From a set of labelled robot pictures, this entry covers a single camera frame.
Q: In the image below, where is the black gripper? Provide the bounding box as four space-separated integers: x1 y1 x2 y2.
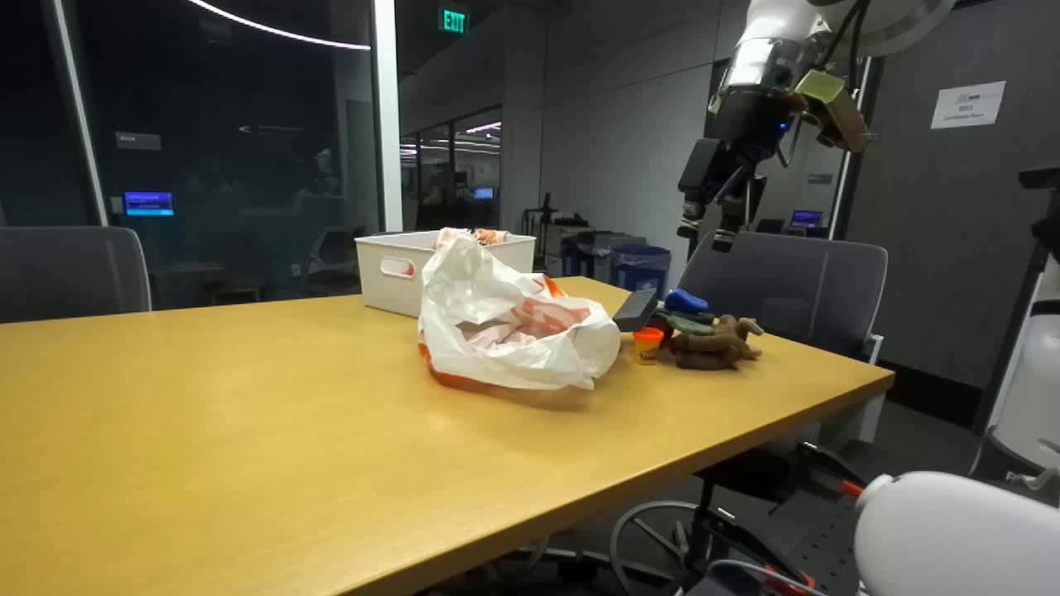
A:
679 85 798 227

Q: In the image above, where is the blue cloth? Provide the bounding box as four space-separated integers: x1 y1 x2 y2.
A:
667 288 708 314

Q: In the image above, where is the dark grey duster block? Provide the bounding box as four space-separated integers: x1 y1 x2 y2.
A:
612 284 655 331

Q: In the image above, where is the brown moose plush toy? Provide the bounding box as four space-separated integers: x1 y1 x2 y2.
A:
667 314 763 371

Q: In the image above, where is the yellow container orange cap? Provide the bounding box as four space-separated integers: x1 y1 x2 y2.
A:
633 329 667 357

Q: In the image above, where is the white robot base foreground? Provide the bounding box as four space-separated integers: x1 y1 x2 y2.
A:
855 469 1060 596

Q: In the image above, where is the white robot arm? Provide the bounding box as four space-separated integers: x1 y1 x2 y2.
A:
679 0 957 223

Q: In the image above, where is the blue trash bin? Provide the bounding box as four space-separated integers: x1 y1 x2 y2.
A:
610 244 671 295

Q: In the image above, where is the grey office chair right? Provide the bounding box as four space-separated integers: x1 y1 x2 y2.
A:
679 232 887 362

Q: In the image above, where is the grey office chair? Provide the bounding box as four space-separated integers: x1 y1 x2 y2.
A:
0 224 152 321
679 232 887 362

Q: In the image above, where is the white orange plastic bag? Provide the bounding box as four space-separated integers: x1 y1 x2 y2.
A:
419 227 622 394

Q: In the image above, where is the green exit sign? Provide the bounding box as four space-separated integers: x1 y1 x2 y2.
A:
440 9 467 32

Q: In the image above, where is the white plastic bin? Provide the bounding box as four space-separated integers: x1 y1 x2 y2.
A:
356 227 536 317

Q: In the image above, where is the grey office chair left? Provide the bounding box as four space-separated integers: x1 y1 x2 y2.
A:
0 224 152 321

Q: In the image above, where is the paper sign on wall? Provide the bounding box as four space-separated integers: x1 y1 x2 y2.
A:
932 80 1007 129

